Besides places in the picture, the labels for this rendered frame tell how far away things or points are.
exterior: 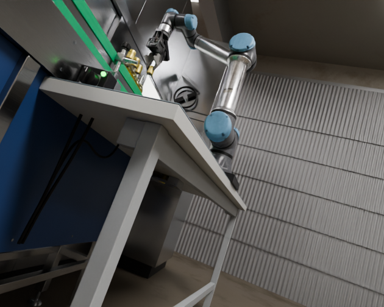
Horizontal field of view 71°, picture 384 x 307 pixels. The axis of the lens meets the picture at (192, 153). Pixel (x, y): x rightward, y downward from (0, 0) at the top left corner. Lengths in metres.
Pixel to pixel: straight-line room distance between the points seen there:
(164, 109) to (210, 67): 2.08
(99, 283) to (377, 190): 3.93
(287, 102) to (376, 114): 1.19
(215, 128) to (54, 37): 0.68
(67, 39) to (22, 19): 0.13
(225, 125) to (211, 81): 1.41
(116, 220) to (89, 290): 0.13
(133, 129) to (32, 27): 0.28
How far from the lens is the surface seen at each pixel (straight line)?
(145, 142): 0.55
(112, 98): 0.58
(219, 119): 1.14
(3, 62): 0.65
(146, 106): 0.54
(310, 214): 4.01
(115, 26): 1.45
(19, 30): 0.64
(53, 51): 0.71
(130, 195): 0.54
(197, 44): 1.64
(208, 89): 2.47
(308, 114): 4.40
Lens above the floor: 0.57
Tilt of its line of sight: 12 degrees up
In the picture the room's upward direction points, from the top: 20 degrees clockwise
